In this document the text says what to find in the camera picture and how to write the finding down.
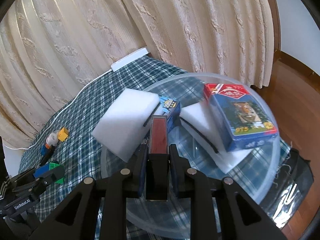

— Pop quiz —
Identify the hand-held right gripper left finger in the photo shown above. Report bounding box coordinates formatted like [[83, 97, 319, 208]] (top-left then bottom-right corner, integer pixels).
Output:
[[29, 144, 148, 240]]

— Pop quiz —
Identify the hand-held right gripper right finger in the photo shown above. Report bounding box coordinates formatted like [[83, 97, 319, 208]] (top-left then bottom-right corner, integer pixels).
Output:
[[169, 144, 288, 240]]

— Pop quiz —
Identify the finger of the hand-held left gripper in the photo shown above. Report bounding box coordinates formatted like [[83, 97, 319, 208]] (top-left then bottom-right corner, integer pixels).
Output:
[[10, 166, 50, 184], [37, 166, 65, 188]]

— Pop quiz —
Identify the green building block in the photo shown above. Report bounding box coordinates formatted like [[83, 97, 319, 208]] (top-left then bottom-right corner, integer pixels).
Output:
[[48, 162, 66, 183]]

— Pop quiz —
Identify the dark red clear case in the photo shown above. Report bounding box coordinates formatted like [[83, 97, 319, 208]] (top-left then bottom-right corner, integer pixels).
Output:
[[145, 115, 168, 203]]

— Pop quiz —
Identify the white sponge black strip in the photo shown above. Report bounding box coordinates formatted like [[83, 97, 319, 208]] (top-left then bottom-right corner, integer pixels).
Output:
[[92, 89, 160, 162], [180, 100, 253, 174]]

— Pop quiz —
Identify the blue glove box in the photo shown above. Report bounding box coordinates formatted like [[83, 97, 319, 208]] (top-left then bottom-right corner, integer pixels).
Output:
[[159, 96, 181, 133]]

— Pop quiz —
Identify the clear round plastic container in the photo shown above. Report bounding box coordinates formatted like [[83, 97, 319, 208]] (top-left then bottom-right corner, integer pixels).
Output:
[[100, 72, 282, 239]]

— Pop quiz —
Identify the red blue playing card box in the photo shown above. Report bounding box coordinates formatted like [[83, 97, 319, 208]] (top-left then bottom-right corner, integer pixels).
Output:
[[203, 83, 278, 152]]

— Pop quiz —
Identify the black ribbed case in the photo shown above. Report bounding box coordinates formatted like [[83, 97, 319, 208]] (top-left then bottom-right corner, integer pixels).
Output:
[[37, 147, 56, 167]]

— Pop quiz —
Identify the clear zip bag white item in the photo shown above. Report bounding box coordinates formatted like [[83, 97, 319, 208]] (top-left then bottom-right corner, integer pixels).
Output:
[[46, 132, 60, 146]]

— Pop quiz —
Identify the yellow building block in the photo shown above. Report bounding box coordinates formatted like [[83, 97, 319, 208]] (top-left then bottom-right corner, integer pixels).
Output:
[[57, 127, 70, 141]]

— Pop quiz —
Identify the blue plaid tablecloth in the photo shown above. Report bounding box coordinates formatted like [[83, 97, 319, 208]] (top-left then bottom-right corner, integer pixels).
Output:
[[19, 55, 290, 240]]

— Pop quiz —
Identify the white power strip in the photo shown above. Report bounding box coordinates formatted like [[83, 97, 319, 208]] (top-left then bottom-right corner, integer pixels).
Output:
[[110, 47, 148, 72]]

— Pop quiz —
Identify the cream patterned curtain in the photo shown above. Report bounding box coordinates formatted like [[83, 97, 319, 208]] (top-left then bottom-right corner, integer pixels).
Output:
[[0, 0, 280, 150]]

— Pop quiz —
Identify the white power cable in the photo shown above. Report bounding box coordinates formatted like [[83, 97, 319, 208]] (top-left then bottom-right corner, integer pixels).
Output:
[[0, 70, 112, 150]]

